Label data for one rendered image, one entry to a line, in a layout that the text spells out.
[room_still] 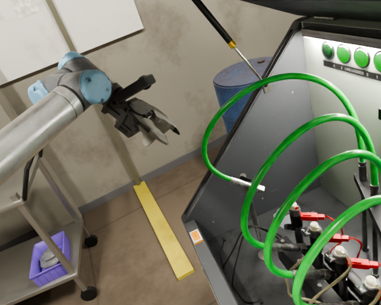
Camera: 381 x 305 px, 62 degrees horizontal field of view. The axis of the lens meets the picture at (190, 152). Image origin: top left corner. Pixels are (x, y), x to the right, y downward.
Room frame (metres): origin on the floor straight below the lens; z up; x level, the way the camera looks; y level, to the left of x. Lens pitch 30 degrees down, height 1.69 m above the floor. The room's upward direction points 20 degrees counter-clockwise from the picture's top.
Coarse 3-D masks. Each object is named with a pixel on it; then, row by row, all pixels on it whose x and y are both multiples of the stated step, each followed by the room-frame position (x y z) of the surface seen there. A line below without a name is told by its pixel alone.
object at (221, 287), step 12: (192, 228) 0.80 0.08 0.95; (192, 240) 0.75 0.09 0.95; (204, 240) 0.73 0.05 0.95; (204, 252) 0.68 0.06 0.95; (204, 264) 0.64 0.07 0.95; (216, 264) 0.63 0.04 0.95; (216, 276) 0.59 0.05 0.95; (216, 288) 0.55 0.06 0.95; (228, 288) 0.54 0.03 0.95; (228, 300) 0.51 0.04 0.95
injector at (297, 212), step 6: (300, 210) 0.56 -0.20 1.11; (294, 216) 0.55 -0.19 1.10; (300, 216) 0.55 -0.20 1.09; (294, 222) 0.56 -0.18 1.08; (300, 222) 0.55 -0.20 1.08; (288, 228) 0.56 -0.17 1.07; (294, 228) 0.56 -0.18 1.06; (300, 228) 0.55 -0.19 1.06; (300, 234) 0.56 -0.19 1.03; (300, 240) 0.56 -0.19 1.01
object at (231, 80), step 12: (252, 60) 2.55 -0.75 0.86; (264, 60) 2.42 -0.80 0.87; (228, 72) 2.47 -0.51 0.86; (240, 72) 2.37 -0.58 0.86; (252, 72) 2.28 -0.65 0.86; (216, 84) 2.32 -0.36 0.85; (228, 84) 2.21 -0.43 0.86; (240, 84) 2.13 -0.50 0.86; (228, 96) 2.18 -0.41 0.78; (240, 108) 2.13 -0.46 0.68; (228, 120) 2.24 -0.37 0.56; (228, 132) 2.31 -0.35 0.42
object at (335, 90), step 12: (252, 84) 0.65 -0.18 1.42; (264, 84) 0.64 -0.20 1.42; (324, 84) 0.61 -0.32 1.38; (240, 96) 0.66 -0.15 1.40; (228, 108) 0.67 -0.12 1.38; (348, 108) 0.59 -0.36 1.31; (216, 120) 0.68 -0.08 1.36; (204, 144) 0.69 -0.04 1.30; (360, 144) 0.59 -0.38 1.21; (204, 156) 0.69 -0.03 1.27; (228, 180) 0.68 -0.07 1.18
